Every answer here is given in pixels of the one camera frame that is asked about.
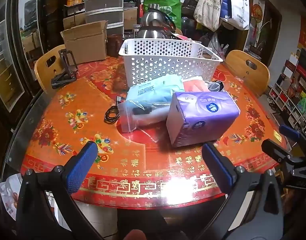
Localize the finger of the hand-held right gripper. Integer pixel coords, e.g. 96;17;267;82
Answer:
279;124;306;155
261;139;306;190

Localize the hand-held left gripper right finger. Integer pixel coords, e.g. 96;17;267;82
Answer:
193;142;286;240

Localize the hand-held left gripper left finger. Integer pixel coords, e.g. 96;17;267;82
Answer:
16;141;103;240

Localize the purple tissue pack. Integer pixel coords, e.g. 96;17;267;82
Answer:
166;91;241;148

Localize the light blue wet wipes pack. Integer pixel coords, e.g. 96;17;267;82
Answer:
125;76;186;108

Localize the white perforated plastic basket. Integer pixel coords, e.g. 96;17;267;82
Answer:
118;38;224;85

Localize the person's left hand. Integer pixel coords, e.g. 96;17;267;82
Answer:
124;229;146;240

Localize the white storage shelf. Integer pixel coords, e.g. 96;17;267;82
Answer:
268;47;306;130

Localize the red printed tablecloth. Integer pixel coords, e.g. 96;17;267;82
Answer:
19;55;288;209

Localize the clear zip bag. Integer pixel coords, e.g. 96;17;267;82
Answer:
117;97;173;143

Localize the white printed paper bag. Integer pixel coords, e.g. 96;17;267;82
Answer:
0;174;23;220

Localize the wooden chair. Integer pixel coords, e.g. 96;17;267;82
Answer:
34;44;67;93
224;50;270;97

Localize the small dark object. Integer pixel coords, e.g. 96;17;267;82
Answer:
209;81;226;93

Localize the pink packet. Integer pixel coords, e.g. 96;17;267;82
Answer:
182;76;211;93

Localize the black phone stand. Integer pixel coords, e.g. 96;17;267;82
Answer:
51;49;78;89

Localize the open cardboard box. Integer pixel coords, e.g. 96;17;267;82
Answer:
60;20;109;65

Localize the blue and white bag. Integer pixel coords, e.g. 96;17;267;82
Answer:
220;0;250;30

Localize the dark glass door cabinet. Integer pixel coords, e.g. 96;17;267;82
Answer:
0;0;66;120

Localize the beige tote bag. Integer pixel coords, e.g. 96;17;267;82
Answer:
194;0;223;32

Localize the flat cardboard box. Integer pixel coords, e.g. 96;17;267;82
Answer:
123;7;138;30

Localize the stacked plastic drawer tower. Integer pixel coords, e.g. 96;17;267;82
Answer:
84;0;124;37

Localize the black shopping bag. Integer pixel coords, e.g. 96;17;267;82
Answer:
182;0;201;18

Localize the stainless steel kettle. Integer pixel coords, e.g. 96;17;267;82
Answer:
135;4;177;40

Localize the green shopping bag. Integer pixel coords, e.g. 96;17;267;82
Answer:
143;0;182;30

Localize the black coiled cable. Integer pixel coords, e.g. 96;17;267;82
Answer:
104;95;125;125

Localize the red wall ornament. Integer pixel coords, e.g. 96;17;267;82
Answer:
252;4;263;18

